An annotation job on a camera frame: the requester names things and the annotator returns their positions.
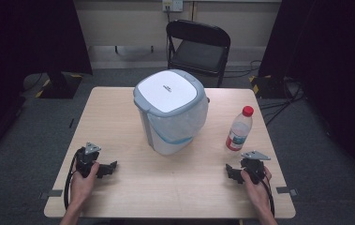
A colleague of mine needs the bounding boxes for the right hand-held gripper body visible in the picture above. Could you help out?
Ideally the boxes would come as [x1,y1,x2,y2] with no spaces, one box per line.
[240,150,272,186]

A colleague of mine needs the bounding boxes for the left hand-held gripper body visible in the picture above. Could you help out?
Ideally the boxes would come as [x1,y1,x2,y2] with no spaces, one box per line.
[73,142,102,179]

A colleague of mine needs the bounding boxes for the clear water bottle red cap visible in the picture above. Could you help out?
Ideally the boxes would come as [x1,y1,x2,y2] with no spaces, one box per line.
[225,105,255,153]

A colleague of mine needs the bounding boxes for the translucent plastic bin liner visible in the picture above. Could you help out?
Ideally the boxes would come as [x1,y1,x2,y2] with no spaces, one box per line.
[146,96,210,145]

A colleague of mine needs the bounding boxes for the white and blue-grey trash can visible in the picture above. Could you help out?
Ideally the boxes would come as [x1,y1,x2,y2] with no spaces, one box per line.
[132,68,211,157]

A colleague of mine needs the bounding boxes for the person's left hand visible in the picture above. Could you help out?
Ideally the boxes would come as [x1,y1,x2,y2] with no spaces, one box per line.
[69,161,100,204]

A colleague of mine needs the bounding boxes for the person's right hand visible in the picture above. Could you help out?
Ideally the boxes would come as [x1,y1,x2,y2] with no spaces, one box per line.
[240,166,273,212]

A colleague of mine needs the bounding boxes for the grey tape strip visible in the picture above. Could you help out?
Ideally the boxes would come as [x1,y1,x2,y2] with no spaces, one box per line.
[275,186,299,197]
[38,188,64,201]

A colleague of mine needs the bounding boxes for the black stand base striped tape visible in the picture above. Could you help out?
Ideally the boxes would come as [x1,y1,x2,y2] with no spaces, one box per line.
[35,72,83,100]
[248,74,292,100]

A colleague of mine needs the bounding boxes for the black folding chair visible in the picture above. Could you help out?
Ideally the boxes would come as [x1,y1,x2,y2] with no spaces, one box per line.
[165,19,231,88]

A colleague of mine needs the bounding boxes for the dark curtain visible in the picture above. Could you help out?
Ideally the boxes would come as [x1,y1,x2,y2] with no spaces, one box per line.
[0,0,94,163]
[258,0,355,186]

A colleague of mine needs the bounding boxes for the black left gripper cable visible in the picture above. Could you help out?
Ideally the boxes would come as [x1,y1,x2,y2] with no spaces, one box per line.
[63,148,83,211]

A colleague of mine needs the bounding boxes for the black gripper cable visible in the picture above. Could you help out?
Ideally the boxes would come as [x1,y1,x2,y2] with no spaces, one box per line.
[259,176,276,218]
[63,148,83,211]

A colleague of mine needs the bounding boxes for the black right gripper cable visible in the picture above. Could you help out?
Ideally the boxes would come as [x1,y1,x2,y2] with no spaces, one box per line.
[259,176,276,218]

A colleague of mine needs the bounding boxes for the black floor cables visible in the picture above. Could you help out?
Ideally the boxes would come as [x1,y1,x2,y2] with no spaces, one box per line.
[223,59,306,127]

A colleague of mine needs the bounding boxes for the black plug with cable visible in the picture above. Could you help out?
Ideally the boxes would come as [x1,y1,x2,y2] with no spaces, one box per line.
[164,4,172,48]

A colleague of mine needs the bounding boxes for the white wall socket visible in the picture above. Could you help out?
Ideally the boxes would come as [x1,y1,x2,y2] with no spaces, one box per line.
[161,0,185,13]

